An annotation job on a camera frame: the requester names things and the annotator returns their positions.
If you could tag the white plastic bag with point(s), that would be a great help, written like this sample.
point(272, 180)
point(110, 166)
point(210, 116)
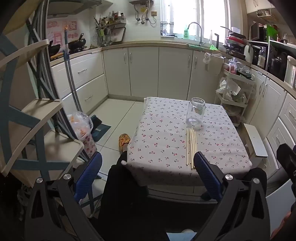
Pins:
point(227, 89)

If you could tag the range hood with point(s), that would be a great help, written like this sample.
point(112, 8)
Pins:
point(69, 7)

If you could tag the white wall socket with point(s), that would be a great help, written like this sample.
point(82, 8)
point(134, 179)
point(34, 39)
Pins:
point(153, 13)

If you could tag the chrome kitchen faucet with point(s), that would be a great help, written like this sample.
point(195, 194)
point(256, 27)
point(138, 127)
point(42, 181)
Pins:
point(201, 37)

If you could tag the white rolling cart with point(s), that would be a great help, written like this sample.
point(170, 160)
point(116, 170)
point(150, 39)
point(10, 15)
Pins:
point(239, 78)

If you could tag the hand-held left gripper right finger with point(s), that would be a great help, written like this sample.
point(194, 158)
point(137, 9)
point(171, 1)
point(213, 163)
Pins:
point(207, 176)

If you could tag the clear hanging plastic bag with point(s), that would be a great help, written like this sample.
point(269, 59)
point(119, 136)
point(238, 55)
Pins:
point(207, 58)

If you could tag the cream upper cabinet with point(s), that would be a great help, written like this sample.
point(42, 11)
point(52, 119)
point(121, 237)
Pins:
point(256, 4)

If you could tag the wall rack with condiments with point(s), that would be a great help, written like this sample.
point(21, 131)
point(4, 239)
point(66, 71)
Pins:
point(111, 24)

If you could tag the green plastic funnel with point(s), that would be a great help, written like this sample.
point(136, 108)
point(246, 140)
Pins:
point(213, 47)

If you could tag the white slim bottle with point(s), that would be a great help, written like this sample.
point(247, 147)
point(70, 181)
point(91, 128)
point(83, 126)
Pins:
point(211, 38)

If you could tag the dish rack with dishes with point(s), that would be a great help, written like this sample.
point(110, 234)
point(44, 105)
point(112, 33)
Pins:
point(234, 44)

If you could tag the green dish soap bottle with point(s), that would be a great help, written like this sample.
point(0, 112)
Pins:
point(185, 33)

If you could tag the white electric kettle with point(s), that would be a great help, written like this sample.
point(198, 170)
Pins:
point(291, 71)

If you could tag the white stool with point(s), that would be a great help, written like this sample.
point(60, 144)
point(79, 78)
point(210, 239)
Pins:
point(255, 141)

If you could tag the pink wall poster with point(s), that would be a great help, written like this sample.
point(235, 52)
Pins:
point(57, 34)

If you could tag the kitchen window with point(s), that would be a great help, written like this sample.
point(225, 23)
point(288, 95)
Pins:
point(215, 16)

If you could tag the person's left leg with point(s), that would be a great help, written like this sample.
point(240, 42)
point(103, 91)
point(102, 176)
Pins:
point(124, 197)

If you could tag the black microwave oven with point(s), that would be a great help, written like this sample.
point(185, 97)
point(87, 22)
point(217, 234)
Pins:
point(259, 32)

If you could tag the clear glass jar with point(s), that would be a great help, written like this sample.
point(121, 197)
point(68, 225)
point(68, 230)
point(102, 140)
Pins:
point(193, 111)

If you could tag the wall water heater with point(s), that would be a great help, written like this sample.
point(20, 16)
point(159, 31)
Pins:
point(141, 2)

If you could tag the beige blue folding shelf rack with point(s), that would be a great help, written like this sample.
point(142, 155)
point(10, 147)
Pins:
point(39, 111)

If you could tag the cream four-door base cabinet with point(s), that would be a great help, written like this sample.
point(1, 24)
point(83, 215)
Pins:
point(143, 69)

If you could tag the dark dustpan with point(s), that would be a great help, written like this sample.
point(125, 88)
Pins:
point(99, 132)

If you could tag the cream two-drawer cabinet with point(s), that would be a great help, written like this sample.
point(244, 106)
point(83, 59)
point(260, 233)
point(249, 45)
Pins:
point(78, 78)

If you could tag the orange slipper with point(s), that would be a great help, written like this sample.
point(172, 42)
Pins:
point(124, 141)

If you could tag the black filter tap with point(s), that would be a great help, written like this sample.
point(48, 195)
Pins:
point(217, 41)

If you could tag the cherry print tablecloth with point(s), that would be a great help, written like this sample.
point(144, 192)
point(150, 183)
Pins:
point(161, 139)

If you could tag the bundle of wooden chopsticks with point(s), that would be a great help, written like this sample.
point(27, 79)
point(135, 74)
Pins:
point(190, 148)

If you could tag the plastic bag with oranges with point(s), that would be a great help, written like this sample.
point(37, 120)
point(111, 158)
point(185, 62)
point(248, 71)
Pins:
point(78, 125)

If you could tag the cream cabinet doors and drawers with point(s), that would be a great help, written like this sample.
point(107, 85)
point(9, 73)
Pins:
point(272, 99)

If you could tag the floral print container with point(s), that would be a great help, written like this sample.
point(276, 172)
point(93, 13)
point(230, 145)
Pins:
point(89, 146)

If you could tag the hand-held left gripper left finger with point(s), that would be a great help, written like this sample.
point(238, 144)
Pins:
point(90, 176)

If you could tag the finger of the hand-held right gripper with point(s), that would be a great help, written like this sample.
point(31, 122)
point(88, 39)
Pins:
point(285, 160)

